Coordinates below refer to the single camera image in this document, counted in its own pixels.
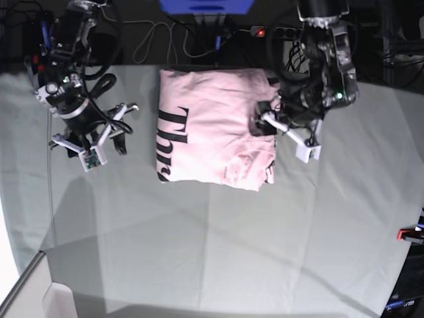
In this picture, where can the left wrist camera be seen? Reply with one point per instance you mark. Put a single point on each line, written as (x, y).
(305, 152)

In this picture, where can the red left table clamp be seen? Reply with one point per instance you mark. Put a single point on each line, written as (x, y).
(35, 74)

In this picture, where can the green table cloth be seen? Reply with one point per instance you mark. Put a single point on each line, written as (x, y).
(319, 242)

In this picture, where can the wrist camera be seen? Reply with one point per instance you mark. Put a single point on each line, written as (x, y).
(305, 152)
(93, 159)

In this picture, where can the blue clamp handle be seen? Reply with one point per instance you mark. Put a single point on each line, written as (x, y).
(217, 44)

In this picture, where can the pink t-shirt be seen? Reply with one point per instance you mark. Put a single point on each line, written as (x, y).
(203, 128)

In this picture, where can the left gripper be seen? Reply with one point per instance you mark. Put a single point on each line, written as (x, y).
(265, 122)

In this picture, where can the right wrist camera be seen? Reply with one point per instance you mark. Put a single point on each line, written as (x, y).
(93, 159)

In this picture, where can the red table clamp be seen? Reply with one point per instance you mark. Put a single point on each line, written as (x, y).
(35, 74)
(413, 234)

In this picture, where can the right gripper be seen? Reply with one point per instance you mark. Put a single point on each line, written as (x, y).
(99, 133)

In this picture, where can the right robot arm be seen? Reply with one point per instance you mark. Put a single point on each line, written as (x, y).
(70, 93)

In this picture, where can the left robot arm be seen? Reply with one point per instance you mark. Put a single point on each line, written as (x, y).
(331, 82)

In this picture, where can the white bin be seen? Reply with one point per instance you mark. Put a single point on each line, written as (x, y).
(36, 295)

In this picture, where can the blue box at top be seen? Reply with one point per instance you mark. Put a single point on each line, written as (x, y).
(181, 7)

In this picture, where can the black power strip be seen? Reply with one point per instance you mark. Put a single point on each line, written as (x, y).
(281, 32)

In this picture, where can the red right table clamp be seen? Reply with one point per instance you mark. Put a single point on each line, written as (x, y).
(413, 234)

